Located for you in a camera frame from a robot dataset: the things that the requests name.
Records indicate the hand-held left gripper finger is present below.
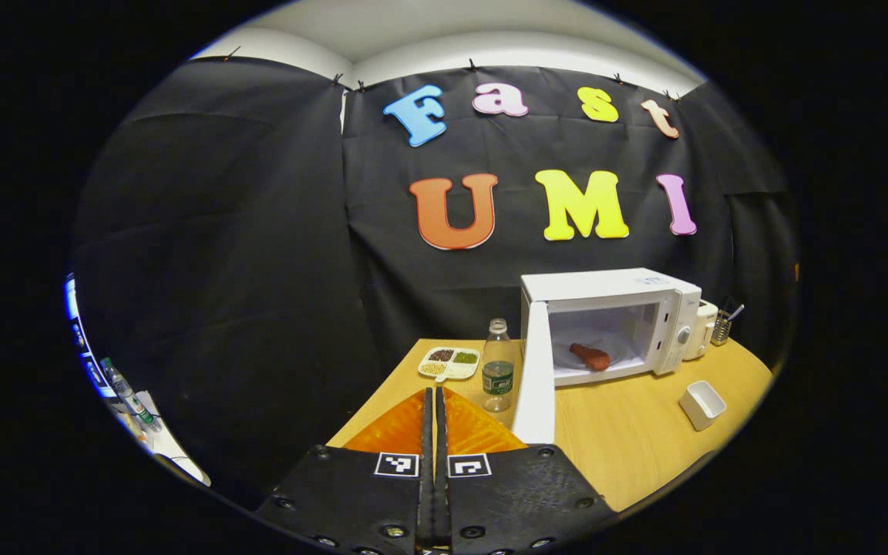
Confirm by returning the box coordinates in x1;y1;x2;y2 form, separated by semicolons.
253;387;436;555
435;387;619;555

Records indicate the brown meat piece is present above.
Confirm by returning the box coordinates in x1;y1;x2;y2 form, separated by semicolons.
569;343;612;372

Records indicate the white microwave oven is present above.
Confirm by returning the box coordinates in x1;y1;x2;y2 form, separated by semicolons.
511;267;703;446

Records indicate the clear plastic water bottle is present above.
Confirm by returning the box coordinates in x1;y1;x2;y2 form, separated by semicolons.
482;318;516;413

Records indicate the white divided snack plate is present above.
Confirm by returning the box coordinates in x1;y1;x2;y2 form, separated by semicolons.
418;346;482;382

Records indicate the white side table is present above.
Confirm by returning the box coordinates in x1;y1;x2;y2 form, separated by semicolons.
116;389;212;488

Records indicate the white plastic tray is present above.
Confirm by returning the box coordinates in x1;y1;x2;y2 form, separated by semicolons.
678;380;728;432

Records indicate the black backdrop cloth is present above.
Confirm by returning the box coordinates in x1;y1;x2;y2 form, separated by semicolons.
70;58;799;510

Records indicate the small green label bottle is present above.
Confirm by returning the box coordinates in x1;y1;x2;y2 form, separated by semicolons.
100;356;162;432

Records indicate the white toaster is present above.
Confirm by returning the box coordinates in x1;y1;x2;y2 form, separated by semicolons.
683;301;719;361

